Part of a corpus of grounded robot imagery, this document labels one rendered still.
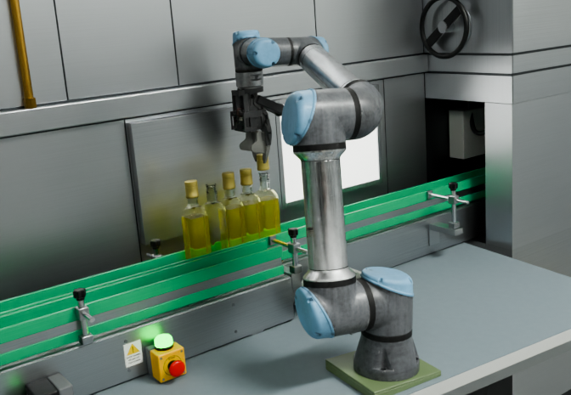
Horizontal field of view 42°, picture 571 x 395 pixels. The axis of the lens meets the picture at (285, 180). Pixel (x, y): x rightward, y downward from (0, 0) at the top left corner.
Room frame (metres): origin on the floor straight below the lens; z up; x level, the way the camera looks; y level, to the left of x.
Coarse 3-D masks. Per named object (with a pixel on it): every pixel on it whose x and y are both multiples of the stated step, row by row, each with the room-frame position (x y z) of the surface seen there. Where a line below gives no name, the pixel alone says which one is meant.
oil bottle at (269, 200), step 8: (256, 192) 2.03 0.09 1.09; (264, 192) 2.01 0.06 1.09; (272, 192) 2.02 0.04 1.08; (264, 200) 2.00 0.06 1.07; (272, 200) 2.02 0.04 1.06; (264, 208) 2.00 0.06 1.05; (272, 208) 2.01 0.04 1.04; (264, 216) 2.00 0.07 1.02; (272, 216) 2.01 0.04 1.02; (264, 224) 2.00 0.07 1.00; (272, 224) 2.01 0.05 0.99; (264, 232) 2.00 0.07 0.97; (272, 232) 2.01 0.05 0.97; (280, 232) 2.03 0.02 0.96
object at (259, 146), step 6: (258, 132) 2.00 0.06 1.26; (258, 138) 2.00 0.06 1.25; (264, 138) 2.00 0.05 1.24; (252, 144) 1.98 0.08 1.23; (258, 144) 1.99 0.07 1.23; (264, 144) 2.00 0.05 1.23; (252, 150) 1.98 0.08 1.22; (258, 150) 1.99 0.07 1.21; (264, 150) 2.00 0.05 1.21; (264, 156) 2.01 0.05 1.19; (264, 162) 2.01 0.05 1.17
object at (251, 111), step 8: (248, 88) 1.99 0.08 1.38; (256, 88) 1.99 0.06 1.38; (232, 96) 2.01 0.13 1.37; (240, 96) 2.00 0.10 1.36; (248, 96) 2.00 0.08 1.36; (256, 96) 2.01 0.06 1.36; (240, 104) 2.00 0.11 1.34; (248, 104) 2.00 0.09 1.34; (256, 104) 2.01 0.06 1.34; (232, 112) 2.01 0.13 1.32; (240, 112) 1.98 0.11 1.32; (248, 112) 1.98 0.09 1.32; (256, 112) 1.99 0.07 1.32; (264, 112) 2.01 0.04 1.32; (240, 120) 1.98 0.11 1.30; (248, 120) 1.98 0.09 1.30; (256, 120) 1.99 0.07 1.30; (264, 120) 2.00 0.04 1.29; (232, 128) 2.02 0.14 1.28; (240, 128) 1.98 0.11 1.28; (248, 128) 1.97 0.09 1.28; (256, 128) 1.99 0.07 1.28
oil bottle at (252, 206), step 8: (248, 200) 1.97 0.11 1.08; (256, 200) 1.99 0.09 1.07; (248, 208) 1.97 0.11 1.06; (256, 208) 1.99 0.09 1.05; (248, 216) 1.97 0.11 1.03; (256, 216) 1.99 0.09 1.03; (248, 224) 1.97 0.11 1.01; (256, 224) 1.98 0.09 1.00; (248, 232) 1.97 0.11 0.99; (256, 232) 1.98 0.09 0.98; (248, 240) 1.97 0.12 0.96
